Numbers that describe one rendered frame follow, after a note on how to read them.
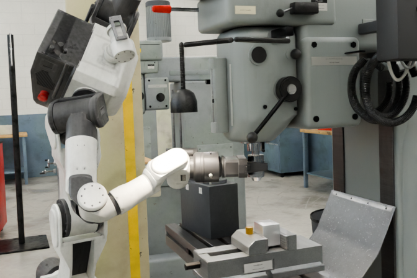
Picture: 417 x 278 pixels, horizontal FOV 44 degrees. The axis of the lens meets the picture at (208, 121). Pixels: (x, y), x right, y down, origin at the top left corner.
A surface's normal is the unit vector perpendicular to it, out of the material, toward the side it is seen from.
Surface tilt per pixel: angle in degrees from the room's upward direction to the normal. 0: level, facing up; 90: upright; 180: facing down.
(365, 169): 90
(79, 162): 60
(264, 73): 90
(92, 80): 95
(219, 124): 90
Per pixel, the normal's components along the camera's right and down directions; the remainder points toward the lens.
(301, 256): 0.34, 0.04
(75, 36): 0.45, -0.50
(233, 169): 0.04, 0.05
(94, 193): 0.18, -0.46
